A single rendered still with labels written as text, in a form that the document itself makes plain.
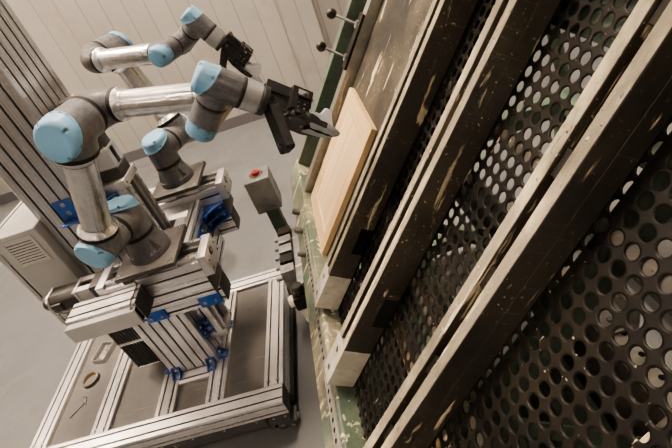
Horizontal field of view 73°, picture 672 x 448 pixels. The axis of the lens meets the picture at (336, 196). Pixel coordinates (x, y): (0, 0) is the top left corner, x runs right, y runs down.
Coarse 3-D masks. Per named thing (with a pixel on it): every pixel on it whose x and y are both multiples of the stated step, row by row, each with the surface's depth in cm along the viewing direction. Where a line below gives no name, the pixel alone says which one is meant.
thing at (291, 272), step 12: (288, 228) 196; (276, 240) 198; (288, 240) 190; (288, 252) 185; (288, 264) 177; (300, 264) 179; (288, 276) 175; (300, 276) 173; (288, 288) 179; (300, 288) 162; (288, 300) 165; (300, 300) 163
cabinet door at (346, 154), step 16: (352, 96) 159; (352, 112) 155; (336, 128) 170; (352, 128) 152; (368, 128) 136; (336, 144) 167; (352, 144) 149; (368, 144) 136; (336, 160) 163; (352, 160) 144; (320, 176) 178; (336, 176) 159; (352, 176) 141; (320, 192) 175; (336, 192) 155; (320, 208) 170; (336, 208) 150; (320, 224) 165; (336, 224) 150; (320, 240) 161
